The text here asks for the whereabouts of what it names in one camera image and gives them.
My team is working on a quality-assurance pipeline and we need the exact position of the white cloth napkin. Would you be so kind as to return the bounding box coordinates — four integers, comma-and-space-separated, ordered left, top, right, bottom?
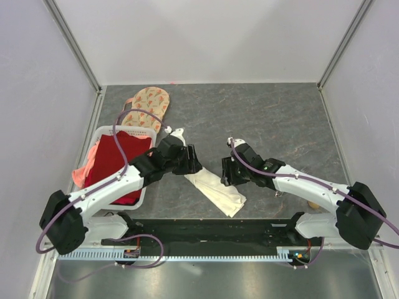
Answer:
185, 168, 246, 218

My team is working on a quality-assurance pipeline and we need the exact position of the green handled wooden spoon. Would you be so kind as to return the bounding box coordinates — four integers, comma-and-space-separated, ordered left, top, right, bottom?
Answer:
308, 201, 320, 209

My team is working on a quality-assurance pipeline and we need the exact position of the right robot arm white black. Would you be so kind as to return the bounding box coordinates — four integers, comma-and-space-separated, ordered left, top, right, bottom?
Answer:
221, 138, 387, 250

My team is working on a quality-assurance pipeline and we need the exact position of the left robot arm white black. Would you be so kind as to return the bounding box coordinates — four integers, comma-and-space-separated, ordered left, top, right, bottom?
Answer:
36, 135, 202, 255

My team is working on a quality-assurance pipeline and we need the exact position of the white plastic basket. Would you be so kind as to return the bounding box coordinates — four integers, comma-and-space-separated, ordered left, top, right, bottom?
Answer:
74, 126, 156, 191

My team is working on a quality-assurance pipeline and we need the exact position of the floral beige eye mask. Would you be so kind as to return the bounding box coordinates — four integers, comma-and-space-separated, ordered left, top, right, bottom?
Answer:
117, 87, 170, 133

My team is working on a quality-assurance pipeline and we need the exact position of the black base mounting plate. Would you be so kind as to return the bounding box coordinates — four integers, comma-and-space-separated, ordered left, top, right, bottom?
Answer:
101, 217, 322, 250

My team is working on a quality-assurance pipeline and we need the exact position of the red cloth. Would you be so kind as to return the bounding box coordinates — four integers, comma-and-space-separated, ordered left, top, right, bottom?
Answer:
83, 131, 152, 187

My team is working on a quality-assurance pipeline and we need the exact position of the pink cloth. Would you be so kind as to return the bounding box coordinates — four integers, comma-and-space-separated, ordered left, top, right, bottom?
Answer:
72, 141, 100, 189

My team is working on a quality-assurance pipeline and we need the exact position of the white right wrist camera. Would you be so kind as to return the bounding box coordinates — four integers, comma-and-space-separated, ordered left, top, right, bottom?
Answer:
227, 137, 246, 148

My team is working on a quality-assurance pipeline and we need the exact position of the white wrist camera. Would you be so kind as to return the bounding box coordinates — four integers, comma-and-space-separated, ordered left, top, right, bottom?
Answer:
227, 137, 246, 148
164, 126, 186, 146

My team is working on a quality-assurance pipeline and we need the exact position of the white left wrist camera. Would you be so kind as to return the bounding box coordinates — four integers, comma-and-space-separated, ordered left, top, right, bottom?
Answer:
164, 126, 186, 146

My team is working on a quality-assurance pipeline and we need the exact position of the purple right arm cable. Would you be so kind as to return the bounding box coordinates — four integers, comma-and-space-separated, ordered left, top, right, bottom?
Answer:
229, 138, 399, 268

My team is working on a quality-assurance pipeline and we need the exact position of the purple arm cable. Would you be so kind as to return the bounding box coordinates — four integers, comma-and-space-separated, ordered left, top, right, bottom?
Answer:
36, 108, 172, 255
229, 138, 399, 268

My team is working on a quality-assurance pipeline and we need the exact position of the white slotted cable duct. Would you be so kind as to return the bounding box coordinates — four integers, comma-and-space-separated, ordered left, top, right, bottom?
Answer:
58, 247, 305, 262

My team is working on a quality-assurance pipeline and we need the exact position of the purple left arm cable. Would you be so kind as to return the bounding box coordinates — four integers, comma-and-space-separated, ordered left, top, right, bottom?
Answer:
36, 108, 172, 255

